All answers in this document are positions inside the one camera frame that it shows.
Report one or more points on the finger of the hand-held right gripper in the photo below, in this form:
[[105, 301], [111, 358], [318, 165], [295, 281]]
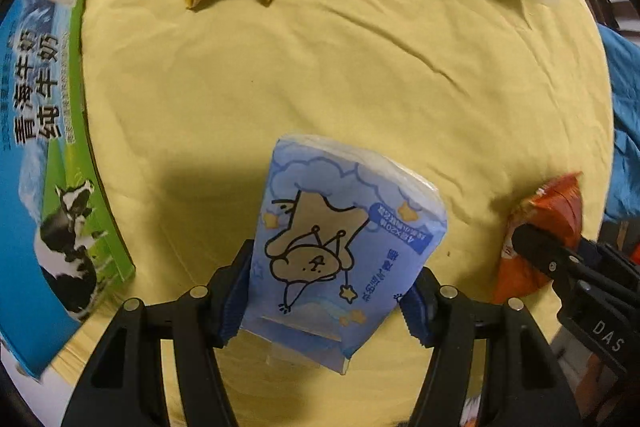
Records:
[[542, 254]]

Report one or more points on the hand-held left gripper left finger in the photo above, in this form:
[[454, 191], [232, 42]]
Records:
[[235, 302]]

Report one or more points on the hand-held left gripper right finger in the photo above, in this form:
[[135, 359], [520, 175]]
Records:
[[417, 309]]

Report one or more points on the orange snack packet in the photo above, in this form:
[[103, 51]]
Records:
[[545, 237]]

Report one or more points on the blue cartoon tissue pack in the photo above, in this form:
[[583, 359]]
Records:
[[320, 247]]

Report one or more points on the blue cloth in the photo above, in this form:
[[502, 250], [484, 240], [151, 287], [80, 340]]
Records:
[[625, 122]]

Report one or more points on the yellow tablecloth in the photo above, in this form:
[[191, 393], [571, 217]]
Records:
[[325, 82]]

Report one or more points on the blue green milk carton box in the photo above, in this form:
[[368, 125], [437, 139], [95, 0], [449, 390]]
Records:
[[45, 147]]

